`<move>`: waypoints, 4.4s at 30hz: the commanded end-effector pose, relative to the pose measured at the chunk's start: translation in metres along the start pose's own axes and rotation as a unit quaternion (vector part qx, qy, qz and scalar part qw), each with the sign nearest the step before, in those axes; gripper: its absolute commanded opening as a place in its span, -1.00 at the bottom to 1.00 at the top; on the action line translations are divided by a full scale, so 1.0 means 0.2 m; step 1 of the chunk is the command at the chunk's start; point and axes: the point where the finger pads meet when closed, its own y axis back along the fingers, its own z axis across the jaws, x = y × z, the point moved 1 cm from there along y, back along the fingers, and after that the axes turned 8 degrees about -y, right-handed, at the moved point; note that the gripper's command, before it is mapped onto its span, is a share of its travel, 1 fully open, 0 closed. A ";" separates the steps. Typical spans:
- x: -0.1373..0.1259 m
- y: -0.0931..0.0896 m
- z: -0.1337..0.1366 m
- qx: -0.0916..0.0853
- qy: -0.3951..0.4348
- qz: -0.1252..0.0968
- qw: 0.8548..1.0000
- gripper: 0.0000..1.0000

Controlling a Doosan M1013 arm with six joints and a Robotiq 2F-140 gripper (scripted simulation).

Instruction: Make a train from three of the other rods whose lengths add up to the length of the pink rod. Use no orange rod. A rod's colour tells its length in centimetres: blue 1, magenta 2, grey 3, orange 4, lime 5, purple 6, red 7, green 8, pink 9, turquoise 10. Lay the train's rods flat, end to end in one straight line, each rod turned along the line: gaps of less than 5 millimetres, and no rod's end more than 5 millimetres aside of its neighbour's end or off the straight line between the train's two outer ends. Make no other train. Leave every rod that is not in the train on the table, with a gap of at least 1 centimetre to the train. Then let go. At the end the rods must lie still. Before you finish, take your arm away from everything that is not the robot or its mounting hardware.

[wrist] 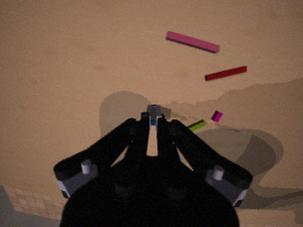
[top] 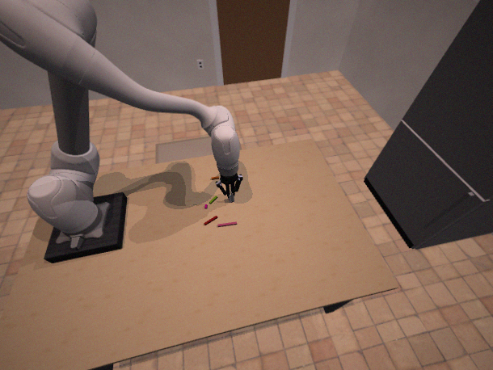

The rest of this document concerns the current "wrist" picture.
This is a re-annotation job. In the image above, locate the dark red rod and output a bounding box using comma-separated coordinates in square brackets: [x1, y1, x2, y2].
[205, 66, 247, 81]

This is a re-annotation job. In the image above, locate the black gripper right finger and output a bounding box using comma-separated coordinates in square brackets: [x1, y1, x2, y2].
[155, 106, 253, 207]

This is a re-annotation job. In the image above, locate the short magenta rod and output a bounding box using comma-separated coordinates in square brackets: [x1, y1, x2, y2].
[211, 111, 223, 122]

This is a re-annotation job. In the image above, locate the lime green rod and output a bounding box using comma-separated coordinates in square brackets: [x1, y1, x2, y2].
[187, 119, 206, 131]

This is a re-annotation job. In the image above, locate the grey rod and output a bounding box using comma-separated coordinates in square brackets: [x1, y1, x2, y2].
[151, 105, 156, 120]

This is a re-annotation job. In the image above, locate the pink rod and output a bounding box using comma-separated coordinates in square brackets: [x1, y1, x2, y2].
[166, 31, 219, 53]

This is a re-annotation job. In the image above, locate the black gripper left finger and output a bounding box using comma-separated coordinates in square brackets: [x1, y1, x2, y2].
[53, 105, 152, 198]

